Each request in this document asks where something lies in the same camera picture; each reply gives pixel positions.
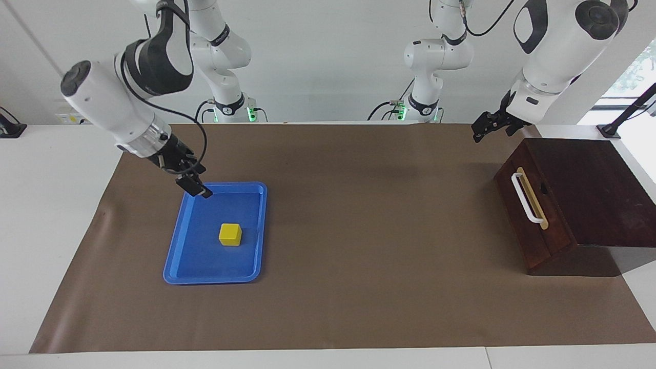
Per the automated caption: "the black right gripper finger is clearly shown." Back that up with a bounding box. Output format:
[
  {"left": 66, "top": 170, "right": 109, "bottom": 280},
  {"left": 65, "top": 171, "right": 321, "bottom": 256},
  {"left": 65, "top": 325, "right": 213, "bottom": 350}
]
[
  {"left": 176, "top": 173, "right": 203, "bottom": 197},
  {"left": 192, "top": 165, "right": 213, "bottom": 199}
]

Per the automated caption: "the yellow cube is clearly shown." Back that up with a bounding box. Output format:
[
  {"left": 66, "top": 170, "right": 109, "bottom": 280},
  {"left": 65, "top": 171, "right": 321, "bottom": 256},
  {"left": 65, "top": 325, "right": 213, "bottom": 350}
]
[{"left": 219, "top": 223, "right": 242, "bottom": 247}]

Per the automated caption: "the wooden drawer with white handle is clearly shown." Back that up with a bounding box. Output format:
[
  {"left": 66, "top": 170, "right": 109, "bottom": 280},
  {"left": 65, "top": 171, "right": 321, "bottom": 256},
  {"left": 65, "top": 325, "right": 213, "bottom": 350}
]
[{"left": 495, "top": 149, "right": 576, "bottom": 273}]

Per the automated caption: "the dark wooden drawer cabinet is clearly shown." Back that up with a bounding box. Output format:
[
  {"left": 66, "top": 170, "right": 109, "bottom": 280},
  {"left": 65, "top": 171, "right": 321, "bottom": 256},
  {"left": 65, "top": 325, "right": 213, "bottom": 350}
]
[{"left": 494, "top": 137, "right": 656, "bottom": 277}]

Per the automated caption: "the blue plastic tray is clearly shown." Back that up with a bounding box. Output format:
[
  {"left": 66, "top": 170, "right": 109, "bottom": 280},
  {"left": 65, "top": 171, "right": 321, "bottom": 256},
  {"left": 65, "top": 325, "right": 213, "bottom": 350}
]
[{"left": 163, "top": 181, "right": 268, "bottom": 285}]

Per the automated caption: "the bright window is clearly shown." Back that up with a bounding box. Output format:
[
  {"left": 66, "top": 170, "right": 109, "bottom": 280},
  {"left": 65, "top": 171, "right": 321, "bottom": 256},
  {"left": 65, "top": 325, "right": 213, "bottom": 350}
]
[{"left": 577, "top": 40, "right": 656, "bottom": 126}]

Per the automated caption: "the brown table mat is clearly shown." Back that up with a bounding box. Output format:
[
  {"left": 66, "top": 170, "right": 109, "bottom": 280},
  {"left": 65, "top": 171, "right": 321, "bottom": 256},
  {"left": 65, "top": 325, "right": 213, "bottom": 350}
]
[{"left": 30, "top": 123, "right": 656, "bottom": 354}]

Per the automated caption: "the black clamp base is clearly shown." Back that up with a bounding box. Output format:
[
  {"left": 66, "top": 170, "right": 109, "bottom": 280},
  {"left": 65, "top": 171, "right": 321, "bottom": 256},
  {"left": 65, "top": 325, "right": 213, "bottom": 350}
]
[{"left": 0, "top": 107, "right": 27, "bottom": 139}]

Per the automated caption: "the black right arm base cable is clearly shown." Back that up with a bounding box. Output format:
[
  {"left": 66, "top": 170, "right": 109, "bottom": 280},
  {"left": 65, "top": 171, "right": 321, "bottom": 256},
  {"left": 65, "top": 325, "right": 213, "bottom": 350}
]
[{"left": 195, "top": 99, "right": 217, "bottom": 124}]

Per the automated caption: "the black arm base cable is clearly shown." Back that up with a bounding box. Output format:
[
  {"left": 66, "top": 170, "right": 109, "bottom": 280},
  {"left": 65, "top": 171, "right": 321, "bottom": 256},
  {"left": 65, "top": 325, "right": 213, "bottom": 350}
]
[
  {"left": 195, "top": 99, "right": 217, "bottom": 124},
  {"left": 368, "top": 77, "right": 415, "bottom": 121}
]

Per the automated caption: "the black left arm base cable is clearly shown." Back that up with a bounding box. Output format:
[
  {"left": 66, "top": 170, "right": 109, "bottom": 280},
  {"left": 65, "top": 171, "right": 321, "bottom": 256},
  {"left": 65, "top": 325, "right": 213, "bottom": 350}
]
[{"left": 368, "top": 77, "right": 415, "bottom": 121}]

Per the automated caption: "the black camera stand with pole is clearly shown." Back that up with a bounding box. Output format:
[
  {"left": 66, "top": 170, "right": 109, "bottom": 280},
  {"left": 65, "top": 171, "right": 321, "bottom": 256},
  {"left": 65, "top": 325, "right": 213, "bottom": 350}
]
[{"left": 597, "top": 82, "right": 656, "bottom": 139}]

